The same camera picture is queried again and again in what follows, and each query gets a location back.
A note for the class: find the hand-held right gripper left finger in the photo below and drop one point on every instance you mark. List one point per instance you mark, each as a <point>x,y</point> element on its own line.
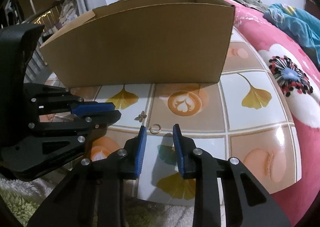
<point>140,152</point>

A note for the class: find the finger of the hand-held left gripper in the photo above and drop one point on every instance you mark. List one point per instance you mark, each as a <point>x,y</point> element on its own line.
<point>95,107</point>
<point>62,132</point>

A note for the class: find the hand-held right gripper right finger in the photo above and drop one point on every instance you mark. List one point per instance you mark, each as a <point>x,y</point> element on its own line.
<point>180,152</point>

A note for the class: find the brown cardboard box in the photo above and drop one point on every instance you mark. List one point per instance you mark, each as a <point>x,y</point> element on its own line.
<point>137,47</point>

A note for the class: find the metal railing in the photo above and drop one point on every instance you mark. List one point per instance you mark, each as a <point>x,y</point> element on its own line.
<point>47,19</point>

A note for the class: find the pile of clothes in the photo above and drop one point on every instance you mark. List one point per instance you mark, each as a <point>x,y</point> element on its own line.
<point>68,9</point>

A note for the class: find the pink floral blanket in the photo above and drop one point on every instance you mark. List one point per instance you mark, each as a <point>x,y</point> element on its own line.
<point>275,29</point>

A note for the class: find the grey patterned pillow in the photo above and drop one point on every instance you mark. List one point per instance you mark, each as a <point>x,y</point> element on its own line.
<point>247,2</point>

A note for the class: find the blue blanket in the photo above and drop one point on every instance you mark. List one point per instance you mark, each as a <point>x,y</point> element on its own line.
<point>295,27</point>

